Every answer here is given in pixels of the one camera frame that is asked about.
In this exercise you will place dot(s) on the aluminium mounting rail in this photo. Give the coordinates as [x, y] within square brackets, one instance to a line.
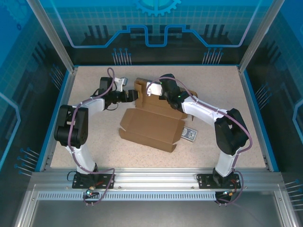
[154, 177]

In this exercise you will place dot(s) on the grey metal tray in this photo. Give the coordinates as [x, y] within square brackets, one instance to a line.
[154, 215]

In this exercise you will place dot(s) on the brown cardboard paper box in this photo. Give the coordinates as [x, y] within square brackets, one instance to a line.
[151, 127]

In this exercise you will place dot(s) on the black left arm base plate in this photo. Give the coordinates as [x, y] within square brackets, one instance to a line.
[104, 183]

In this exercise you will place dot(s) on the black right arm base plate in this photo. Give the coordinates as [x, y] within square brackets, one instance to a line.
[206, 180]

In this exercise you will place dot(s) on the blue playing card deck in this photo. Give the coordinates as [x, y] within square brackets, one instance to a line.
[189, 134]

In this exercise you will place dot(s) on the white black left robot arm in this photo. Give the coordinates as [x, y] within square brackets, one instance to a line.
[81, 153]

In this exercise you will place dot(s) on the small connector with green light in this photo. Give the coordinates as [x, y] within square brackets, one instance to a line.
[90, 192]
[227, 193]

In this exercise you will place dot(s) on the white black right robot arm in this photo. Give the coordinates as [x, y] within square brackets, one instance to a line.
[203, 108]

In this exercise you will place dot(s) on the aluminium frame post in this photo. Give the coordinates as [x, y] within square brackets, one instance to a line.
[47, 28]
[262, 30]

